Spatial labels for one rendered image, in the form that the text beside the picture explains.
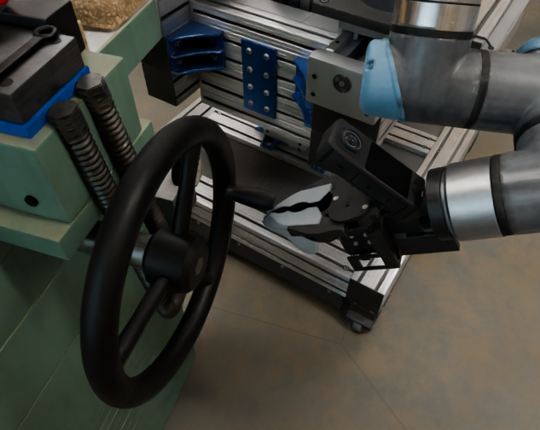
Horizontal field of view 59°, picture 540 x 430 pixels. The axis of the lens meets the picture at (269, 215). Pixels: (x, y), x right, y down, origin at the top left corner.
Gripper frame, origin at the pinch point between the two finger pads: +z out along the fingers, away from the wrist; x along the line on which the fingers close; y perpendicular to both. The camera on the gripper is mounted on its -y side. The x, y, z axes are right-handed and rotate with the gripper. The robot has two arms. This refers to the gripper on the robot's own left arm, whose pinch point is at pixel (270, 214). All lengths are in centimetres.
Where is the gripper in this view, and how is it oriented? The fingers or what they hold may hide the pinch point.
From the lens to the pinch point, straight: 56.3
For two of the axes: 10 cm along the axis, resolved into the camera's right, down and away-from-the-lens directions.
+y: 4.8, 6.8, 5.5
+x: 3.0, -7.2, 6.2
